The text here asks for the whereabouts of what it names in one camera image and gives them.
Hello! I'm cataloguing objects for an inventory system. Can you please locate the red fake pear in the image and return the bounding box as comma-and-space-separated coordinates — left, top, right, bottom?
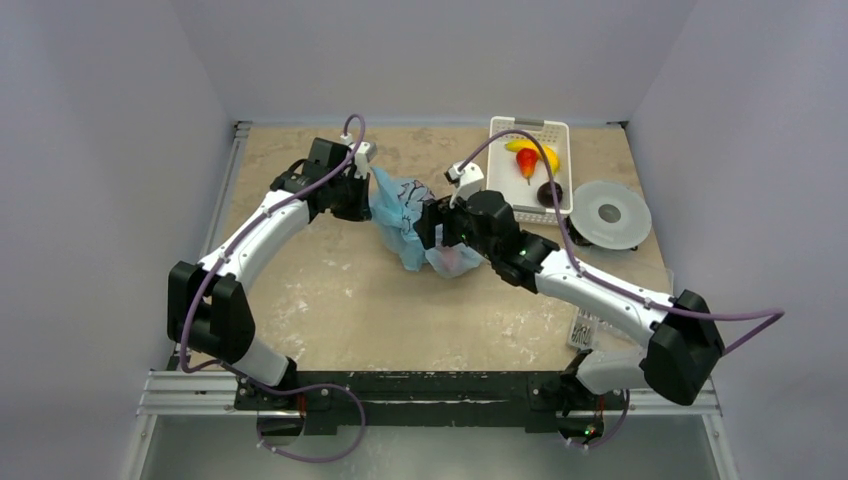
516, 148, 539, 184

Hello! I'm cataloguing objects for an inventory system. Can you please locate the blue printed plastic bag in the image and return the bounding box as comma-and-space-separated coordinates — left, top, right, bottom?
369, 167, 483, 279

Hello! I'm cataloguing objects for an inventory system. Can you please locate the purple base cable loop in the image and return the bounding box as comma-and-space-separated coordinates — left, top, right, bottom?
256, 382, 369, 465

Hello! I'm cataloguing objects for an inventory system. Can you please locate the clear plastic bag of parts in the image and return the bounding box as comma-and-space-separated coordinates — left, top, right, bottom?
619, 256, 674, 296

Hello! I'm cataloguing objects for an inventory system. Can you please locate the yellow fake banana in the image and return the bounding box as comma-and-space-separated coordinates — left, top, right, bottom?
504, 139, 562, 176

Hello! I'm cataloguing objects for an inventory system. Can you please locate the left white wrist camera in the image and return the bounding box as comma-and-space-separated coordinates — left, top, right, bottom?
340, 133, 377, 179

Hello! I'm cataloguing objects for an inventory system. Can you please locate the barcode label card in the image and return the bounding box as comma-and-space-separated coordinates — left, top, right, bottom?
567, 309, 600, 351

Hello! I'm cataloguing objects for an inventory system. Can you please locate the white plastic basket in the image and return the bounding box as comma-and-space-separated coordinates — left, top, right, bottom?
486, 116, 573, 225

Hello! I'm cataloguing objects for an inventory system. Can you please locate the aluminium frame rail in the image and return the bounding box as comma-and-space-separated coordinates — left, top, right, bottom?
119, 120, 254, 479

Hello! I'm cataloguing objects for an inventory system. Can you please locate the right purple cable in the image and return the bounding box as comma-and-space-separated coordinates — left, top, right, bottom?
457, 129, 786, 356

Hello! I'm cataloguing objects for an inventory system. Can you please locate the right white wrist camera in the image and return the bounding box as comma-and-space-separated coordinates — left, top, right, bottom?
445, 162, 485, 208

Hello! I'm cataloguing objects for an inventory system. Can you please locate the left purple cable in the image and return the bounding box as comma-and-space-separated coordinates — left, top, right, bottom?
178, 113, 368, 376

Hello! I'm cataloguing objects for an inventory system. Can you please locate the dark purple fake plum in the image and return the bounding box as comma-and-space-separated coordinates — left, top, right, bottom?
536, 182, 563, 208

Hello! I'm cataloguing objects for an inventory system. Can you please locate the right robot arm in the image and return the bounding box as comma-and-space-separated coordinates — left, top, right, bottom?
414, 190, 725, 407

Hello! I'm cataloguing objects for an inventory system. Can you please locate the round white scale disc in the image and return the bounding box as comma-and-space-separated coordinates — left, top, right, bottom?
569, 180, 652, 251

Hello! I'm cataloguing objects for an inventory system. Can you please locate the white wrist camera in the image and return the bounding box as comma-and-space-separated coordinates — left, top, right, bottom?
445, 162, 485, 208
340, 133, 377, 179

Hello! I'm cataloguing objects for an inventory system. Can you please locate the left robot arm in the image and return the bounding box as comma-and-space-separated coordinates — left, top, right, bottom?
166, 134, 377, 409

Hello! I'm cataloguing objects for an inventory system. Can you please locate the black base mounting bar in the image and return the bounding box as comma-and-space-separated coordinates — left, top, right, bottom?
234, 371, 625, 435

